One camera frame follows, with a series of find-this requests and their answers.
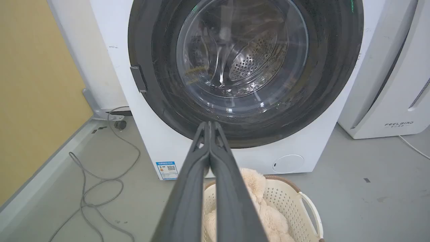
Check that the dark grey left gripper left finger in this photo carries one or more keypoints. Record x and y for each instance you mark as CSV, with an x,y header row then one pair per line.
x,y
188,195

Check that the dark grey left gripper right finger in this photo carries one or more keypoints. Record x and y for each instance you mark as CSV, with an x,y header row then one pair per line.
x,y
231,198

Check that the white front-load washing machine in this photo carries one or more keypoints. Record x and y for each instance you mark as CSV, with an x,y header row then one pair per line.
x,y
161,141

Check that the round dark glass washer door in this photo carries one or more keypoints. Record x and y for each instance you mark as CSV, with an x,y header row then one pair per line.
x,y
161,84

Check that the blue energy label sticker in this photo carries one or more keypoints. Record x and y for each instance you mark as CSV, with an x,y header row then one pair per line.
x,y
167,170

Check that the beige plush toy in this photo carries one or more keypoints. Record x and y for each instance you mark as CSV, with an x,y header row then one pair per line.
x,y
265,208

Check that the cream perforated laundry basket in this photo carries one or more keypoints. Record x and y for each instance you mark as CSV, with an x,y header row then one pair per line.
x,y
289,208

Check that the black caster wheel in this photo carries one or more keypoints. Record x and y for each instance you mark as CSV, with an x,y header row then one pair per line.
x,y
120,124

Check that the white rolling partition panel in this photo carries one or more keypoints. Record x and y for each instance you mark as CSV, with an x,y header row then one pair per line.
x,y
87,50

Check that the white Feelbird appliance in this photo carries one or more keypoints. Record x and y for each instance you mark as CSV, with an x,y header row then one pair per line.
x,y
386,84

